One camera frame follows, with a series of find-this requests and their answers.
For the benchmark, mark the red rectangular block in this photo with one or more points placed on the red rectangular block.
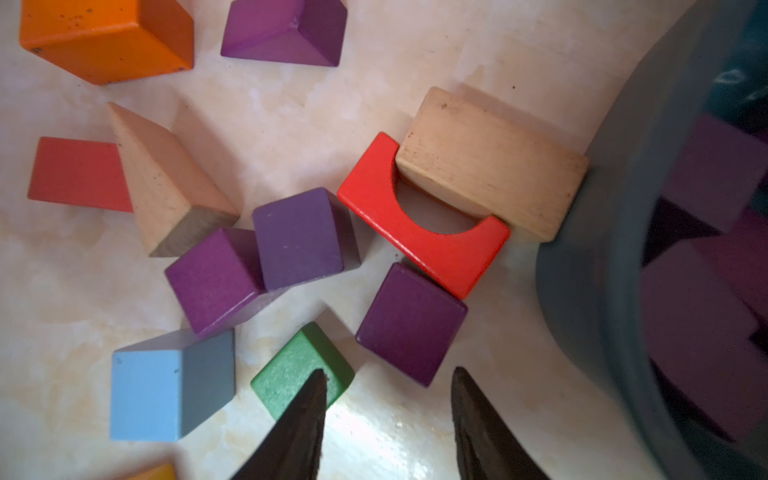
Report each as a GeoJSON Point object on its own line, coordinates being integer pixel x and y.
{"type": "Point", "coordinates": [79, 173]}

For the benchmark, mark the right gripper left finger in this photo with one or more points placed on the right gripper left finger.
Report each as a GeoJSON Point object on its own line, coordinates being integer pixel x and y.
{"type": "Point", "coordinates": [292, 449]}

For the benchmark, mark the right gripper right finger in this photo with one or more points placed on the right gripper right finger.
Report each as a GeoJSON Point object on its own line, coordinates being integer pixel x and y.
{"type": "Point", "coordinates": [486, 447]}

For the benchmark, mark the purple rectangular block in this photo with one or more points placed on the purple rectangular block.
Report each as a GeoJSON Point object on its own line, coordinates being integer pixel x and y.
{"type": "Point", "coordinates": [698, 335]}

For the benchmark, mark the purple wedge block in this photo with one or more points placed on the purple wedge block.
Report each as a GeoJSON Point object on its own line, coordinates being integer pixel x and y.
{"type": "Point", "coordinates": [300, 32]}

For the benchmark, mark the light blue cube block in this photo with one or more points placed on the light blue cube block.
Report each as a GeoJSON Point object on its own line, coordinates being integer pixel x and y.
{"type": "Point", "coordinates": [165, 387]}

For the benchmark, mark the purple cube block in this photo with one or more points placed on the purple cube block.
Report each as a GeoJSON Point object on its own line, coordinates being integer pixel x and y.
{"type": "Point", "coordinates": [411, 323]}
{"type": "Point", "coordinates": [717, 172]}
{"type": "Point", "coordinates": [303, 238]}
{"type": "Point", "coordinates": [219, 282]}

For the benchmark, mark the yellow long block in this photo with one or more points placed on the yellow long block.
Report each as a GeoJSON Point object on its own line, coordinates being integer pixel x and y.
{"type": "Point", "coordinates": [165, 471]}

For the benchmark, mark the natural wood triangle block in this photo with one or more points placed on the natural wood triangle block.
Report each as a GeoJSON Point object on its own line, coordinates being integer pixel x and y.
{"type": "Point", "coordinates": [175, 202]}

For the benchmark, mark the natural wood cube block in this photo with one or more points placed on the natural wood cube block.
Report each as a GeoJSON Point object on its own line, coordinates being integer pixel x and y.
{"type": "Point", "coordinates": [485, 165]}

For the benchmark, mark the teal plastic storage bin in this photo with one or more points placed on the teal plastic storage bin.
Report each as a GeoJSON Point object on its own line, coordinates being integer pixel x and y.
{"type": "Point", "coordinates": [588, 278]}

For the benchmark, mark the orange wooden block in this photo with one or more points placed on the orange wooden block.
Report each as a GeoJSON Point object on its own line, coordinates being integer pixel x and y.
{"type": "Point", "coordinates": [105, 42]}

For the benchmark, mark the green cube block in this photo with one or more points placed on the green cube block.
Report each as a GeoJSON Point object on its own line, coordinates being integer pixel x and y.
{"type": "Point", "coordinates": [277, 383]}

